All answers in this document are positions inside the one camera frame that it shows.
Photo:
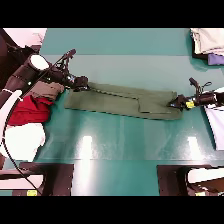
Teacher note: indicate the beige garment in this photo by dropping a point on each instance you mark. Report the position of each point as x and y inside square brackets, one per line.
[210, 39]

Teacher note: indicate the purple garment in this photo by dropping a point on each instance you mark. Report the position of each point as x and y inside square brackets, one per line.
[216, 59]

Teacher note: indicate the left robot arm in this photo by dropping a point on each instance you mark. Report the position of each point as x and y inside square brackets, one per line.
[20, 78]

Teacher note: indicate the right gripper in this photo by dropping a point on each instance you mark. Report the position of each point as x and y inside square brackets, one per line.
[180, 101]

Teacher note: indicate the black garment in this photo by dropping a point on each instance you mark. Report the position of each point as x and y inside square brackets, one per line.
[199, 55]

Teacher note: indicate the white garment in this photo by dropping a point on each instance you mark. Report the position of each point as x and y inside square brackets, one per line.
[23, 141]

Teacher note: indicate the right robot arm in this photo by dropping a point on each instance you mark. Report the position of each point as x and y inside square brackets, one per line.
[209, 98]

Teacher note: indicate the red garment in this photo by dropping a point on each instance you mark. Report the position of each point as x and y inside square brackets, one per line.
[30, 111]

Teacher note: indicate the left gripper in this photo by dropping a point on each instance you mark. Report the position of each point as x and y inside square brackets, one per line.
[81, 83]

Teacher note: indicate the brown garment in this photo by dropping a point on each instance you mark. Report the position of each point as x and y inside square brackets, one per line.
[45, 89]

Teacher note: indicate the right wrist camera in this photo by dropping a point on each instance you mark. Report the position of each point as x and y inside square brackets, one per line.
[196, 86]

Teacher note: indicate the white T-shirt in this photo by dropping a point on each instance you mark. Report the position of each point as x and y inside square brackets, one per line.
[216, 130]

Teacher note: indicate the green shirt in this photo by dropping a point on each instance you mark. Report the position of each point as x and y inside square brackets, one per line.
[116, 101]

